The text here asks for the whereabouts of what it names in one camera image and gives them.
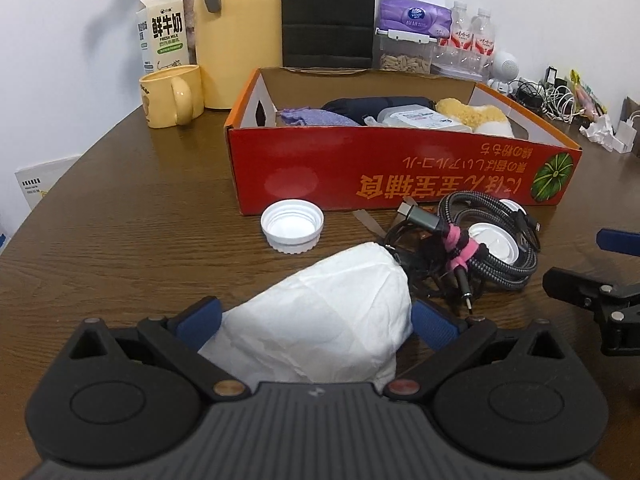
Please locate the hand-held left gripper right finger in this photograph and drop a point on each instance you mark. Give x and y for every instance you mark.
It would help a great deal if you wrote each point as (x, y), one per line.
(435, 324)

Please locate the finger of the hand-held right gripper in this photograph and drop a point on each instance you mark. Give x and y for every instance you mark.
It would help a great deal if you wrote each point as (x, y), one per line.
(622, 241)
(575, 285)

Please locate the large white bottle cap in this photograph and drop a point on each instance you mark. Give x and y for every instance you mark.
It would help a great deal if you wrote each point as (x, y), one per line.
(292, 225)

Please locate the dark blue pouch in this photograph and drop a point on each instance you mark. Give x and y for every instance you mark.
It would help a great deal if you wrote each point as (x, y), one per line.
(360, 106)

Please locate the white plastic bag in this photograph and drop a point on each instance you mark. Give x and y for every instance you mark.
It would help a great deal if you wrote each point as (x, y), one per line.
(320, 315)

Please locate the grey vase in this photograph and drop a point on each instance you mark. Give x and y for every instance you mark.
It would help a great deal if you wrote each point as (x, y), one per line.
(189, 20)

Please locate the white flat carton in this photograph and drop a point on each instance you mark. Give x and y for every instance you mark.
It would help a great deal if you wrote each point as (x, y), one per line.
(45, 180)

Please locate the clear tape strip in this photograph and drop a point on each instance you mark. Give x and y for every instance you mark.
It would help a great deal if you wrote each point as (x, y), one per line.
(367, 221)

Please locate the black power adapter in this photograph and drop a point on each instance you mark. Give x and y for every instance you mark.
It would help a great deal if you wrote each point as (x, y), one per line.
(555, 77)

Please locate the yellow thermos jug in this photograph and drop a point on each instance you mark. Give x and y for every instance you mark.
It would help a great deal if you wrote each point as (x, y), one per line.
(240, 35)

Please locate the wet wipes packet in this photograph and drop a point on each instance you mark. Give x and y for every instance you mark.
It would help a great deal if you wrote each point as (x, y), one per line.
(425, 119)

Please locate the colourful snack packet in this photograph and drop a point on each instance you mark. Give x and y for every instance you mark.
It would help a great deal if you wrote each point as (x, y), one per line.
(587, 92)

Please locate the red cardboard box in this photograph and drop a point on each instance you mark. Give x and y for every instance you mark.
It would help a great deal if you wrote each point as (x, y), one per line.
(325, 160)

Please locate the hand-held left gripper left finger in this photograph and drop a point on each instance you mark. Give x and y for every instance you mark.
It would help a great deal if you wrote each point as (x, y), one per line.
(200, 317)

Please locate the purple cloth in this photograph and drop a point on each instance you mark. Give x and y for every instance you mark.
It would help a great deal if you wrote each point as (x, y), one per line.
(315, 117)

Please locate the white milk carton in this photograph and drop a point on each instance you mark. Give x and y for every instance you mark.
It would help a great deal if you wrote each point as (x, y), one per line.
(165, 30)

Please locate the yellow plush toy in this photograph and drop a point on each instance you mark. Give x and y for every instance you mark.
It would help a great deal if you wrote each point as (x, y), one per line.
(480, 115)

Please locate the white charger plug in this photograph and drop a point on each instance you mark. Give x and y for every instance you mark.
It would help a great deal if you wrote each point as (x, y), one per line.
(627, 135)

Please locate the clear water bottle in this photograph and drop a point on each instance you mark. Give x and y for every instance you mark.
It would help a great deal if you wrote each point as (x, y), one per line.
(484, 35)
(461, 30)

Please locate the yellow mug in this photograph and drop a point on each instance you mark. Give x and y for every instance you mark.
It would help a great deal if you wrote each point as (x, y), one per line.
(160, 100)

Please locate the crumpled white paper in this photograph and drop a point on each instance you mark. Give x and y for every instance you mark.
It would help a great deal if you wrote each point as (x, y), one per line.
(600, 132)

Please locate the blue and white booklet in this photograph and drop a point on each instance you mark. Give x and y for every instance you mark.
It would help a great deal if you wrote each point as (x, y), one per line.
(3, 235)

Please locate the clear seed container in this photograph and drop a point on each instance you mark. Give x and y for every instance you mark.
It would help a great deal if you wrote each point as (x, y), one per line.
(402, 57)

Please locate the purple tissue pack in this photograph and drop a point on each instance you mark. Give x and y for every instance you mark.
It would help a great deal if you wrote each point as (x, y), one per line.
(410, 17)

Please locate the white robot figurine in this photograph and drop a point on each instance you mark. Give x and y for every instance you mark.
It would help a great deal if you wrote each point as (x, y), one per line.
(505, 66)

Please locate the black paper bag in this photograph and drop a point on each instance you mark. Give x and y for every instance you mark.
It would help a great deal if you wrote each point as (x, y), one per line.
(325, 10)

